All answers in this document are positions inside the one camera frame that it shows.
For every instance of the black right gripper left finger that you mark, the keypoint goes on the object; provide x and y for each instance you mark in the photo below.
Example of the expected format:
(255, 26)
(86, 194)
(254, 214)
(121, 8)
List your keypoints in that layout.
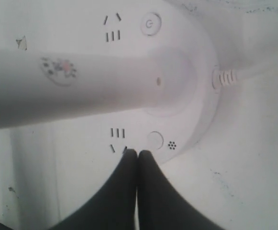
(113, 206)

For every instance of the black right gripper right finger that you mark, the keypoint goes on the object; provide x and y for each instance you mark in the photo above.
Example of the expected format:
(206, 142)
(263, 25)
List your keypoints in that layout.
(160, 206)

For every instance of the white desk lamp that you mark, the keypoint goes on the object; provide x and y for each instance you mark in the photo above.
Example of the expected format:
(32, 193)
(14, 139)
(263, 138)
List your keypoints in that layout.
(140, 71)

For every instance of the torn tape scrap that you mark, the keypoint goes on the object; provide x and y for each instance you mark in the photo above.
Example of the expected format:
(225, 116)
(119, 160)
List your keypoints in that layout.
(22, 43)

